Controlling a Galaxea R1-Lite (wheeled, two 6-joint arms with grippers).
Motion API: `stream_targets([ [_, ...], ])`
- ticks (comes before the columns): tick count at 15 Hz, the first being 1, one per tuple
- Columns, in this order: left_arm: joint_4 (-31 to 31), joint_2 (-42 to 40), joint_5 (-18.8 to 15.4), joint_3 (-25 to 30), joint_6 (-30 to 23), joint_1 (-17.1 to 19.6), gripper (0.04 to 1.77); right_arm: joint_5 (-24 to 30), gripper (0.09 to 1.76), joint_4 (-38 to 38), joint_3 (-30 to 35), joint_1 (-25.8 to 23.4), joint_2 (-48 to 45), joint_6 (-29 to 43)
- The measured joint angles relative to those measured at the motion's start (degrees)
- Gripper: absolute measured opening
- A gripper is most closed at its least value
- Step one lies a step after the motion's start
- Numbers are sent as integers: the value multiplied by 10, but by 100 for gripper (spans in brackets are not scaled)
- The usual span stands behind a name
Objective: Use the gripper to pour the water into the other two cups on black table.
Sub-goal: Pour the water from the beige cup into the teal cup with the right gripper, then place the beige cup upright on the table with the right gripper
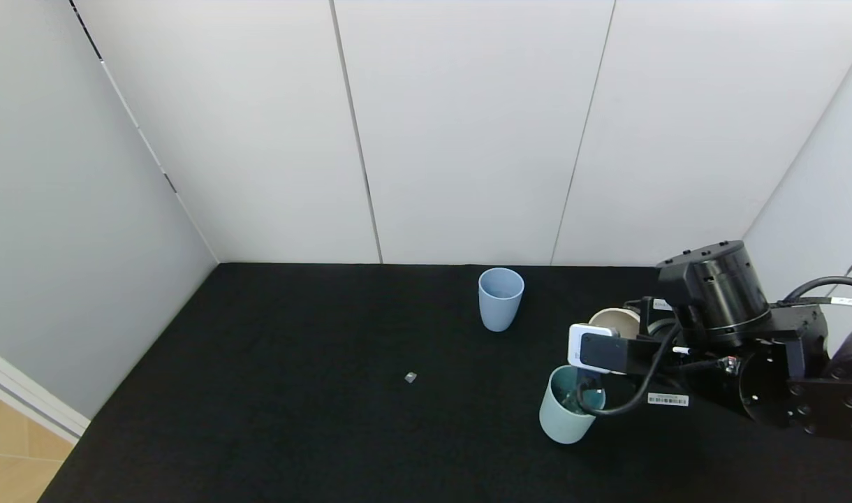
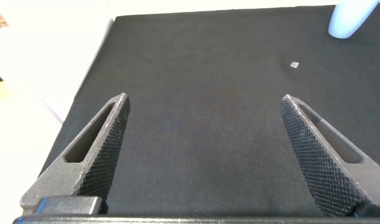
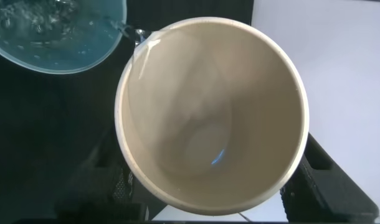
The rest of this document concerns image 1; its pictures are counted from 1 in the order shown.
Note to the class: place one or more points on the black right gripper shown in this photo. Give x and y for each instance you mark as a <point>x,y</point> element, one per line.
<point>660,399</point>

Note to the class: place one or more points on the white baseboard strip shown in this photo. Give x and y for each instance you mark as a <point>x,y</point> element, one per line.
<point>28,405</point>

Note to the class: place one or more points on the periwinkle blue plastic cup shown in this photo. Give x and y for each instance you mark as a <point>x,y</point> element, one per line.
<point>499,307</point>

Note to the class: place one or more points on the white black wrist camera box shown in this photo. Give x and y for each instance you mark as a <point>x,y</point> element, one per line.
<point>600,349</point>

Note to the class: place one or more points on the cream pink plastic cup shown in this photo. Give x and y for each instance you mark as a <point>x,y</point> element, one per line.
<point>614,320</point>

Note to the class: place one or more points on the light teal plastic cup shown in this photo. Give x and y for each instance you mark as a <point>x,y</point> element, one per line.
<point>555,423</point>

